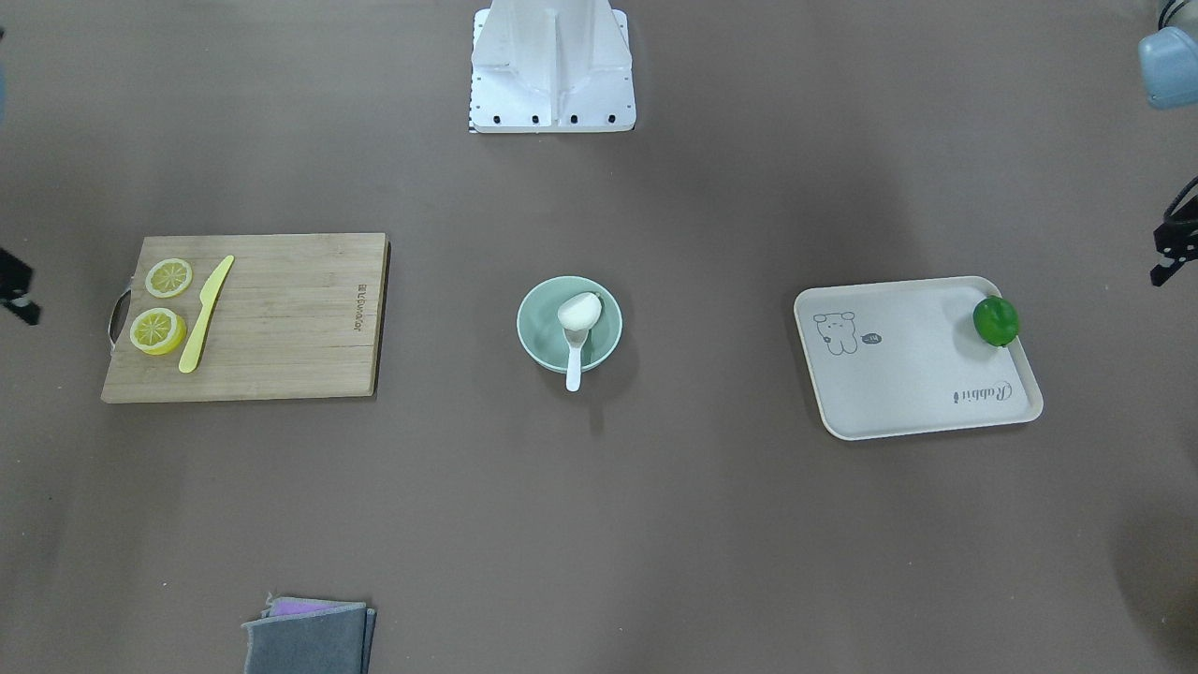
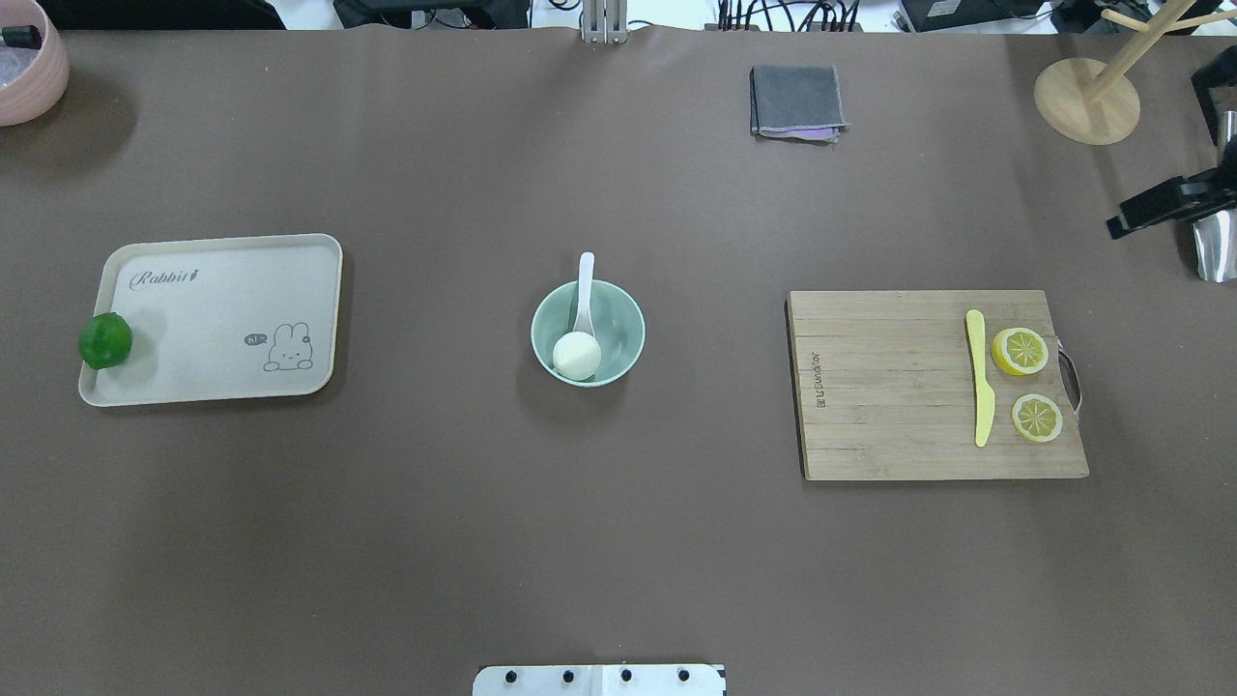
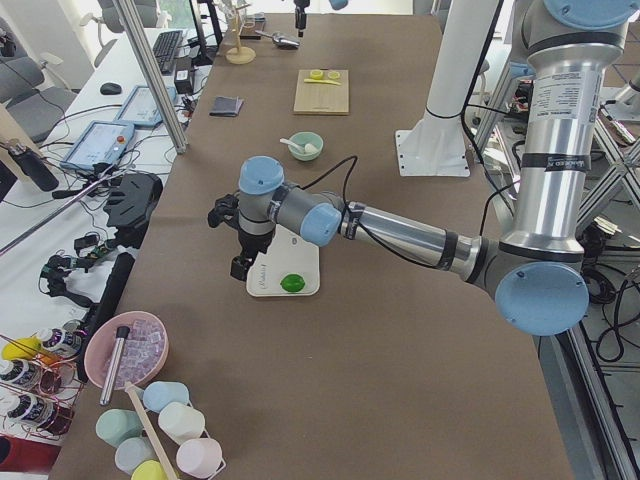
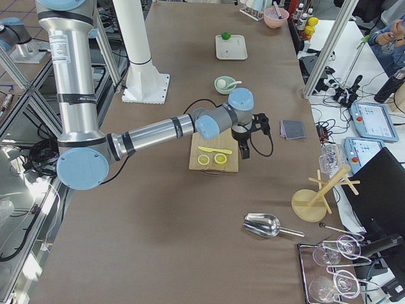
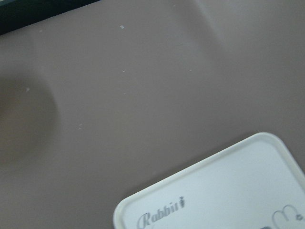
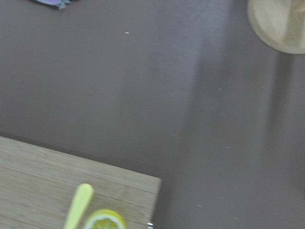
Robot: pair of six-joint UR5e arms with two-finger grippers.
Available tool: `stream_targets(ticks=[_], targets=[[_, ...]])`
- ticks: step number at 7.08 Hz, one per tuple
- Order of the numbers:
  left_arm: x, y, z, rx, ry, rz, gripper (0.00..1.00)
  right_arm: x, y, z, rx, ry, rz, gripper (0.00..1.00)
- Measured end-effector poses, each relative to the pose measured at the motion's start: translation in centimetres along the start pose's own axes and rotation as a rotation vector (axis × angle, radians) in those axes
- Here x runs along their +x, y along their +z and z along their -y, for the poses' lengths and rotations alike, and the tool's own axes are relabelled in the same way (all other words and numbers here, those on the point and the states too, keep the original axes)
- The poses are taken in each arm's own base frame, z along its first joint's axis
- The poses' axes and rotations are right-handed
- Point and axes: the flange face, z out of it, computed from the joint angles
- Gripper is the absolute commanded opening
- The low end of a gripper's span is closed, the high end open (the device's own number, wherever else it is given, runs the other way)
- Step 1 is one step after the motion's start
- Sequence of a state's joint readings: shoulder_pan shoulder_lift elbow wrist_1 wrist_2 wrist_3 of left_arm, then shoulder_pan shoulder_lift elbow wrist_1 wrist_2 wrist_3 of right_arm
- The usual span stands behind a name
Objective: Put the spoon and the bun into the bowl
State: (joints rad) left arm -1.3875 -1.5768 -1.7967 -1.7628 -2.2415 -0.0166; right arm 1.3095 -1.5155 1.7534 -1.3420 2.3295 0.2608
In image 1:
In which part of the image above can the bamboo cutting board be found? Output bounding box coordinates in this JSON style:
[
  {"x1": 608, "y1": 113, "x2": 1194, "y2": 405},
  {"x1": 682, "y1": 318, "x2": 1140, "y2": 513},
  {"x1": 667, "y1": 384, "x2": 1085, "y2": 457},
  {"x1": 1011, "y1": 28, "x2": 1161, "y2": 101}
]
[{"x1": 101, "y1": 233, "x2": 389, "y2": 403}]

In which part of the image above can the green lime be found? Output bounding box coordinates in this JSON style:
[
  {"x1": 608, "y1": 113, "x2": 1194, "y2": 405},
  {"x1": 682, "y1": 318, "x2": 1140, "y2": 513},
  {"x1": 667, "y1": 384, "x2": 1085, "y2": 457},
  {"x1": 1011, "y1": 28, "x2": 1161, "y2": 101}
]
[{"x1": 972, "y1": 295, "x2": 1021, "y2": 348}]

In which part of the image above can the thick lemon half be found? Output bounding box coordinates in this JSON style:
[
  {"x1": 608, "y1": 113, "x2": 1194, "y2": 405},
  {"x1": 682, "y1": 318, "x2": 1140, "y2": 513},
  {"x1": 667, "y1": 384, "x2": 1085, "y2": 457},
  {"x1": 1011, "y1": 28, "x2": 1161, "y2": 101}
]
[{"x1": 128, "y1": 306, "x2": 187, "y2": 357}]

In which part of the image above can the yellow plastic knife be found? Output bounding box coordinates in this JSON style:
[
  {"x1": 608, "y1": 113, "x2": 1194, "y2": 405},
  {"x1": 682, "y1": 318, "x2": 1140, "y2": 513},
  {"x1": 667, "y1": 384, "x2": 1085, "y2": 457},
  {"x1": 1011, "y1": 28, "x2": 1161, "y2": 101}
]
[{"x1": 177, "y1": 255, "x2": 236, "y2": 374}]

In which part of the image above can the beige rabbit tray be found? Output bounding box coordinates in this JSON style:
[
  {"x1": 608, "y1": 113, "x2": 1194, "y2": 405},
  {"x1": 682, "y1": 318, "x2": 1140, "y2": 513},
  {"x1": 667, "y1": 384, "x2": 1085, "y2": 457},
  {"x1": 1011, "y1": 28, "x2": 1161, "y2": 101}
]
[{"x1": 793, "y1": 277, "x2": 1043, "y2": 441}]

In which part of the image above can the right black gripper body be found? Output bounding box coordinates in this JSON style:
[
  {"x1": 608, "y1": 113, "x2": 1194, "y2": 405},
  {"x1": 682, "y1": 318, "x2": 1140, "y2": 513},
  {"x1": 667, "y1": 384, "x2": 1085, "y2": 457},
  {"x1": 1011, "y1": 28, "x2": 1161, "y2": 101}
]
[{"x1": 0, "y1": 248, "x2": 41, "y2": 326}]

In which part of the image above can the white ceramic spoon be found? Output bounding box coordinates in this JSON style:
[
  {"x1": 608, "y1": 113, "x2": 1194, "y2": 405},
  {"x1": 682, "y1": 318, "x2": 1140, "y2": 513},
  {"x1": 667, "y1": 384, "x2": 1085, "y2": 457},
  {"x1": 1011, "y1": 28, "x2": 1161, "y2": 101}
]
[{"x1": 563, "y1": 329, "x2": 589, "y2": 391}]

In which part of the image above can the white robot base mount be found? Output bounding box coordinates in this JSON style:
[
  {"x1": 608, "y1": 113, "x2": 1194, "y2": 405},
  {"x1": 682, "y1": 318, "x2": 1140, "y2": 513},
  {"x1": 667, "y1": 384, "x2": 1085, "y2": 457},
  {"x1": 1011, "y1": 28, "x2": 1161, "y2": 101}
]
[{"x1": 468, "y1": 1, "x2": 637, "y2": 134}]

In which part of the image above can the mint green bowl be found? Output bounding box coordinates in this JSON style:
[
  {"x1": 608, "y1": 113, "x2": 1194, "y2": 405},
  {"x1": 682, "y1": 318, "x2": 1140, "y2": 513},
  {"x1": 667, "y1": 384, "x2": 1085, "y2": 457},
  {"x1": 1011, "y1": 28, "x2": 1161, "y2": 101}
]
[{"x1": 518, "y1": 274, "x2": 624, "y2": 374}]

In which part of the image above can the thin lemon slice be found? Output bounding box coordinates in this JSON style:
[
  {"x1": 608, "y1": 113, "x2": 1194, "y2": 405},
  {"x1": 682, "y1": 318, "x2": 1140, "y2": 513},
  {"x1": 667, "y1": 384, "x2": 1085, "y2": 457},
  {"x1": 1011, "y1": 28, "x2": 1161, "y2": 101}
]
[{"x1": 144, "y1": 257, "x2": 194, "y2": 299}]

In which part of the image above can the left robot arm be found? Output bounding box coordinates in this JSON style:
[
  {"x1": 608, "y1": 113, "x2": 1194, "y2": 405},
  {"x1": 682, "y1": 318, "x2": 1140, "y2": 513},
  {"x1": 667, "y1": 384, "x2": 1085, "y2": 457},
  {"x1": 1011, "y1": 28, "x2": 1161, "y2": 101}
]
[{"x1": 1138, "y1": 1, "x2": 1197, "y2": 287}]

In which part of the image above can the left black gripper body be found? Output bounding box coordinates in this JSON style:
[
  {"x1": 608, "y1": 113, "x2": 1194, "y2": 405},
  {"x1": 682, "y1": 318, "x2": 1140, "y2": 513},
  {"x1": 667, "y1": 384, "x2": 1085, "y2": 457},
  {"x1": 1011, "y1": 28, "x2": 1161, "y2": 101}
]
[{"x1": 1150, "y1": 178, "x2": 1197, "y2": 286}]

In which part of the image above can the grey folded cloth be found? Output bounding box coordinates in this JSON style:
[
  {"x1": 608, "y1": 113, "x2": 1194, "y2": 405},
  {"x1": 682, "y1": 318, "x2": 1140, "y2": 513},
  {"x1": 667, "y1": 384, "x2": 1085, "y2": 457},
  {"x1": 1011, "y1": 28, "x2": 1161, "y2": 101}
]
[{"x1": 242, "y1": 594, "x2": 377, "y2": 673}]

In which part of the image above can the white steamed bun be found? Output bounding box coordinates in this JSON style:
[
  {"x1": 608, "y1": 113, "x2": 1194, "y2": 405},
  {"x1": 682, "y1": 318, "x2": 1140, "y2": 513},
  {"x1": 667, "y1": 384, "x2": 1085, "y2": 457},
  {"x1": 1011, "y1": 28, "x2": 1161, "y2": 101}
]
[{"x1": 556, "y1": 291, "x2": 603, "y2": 330}]

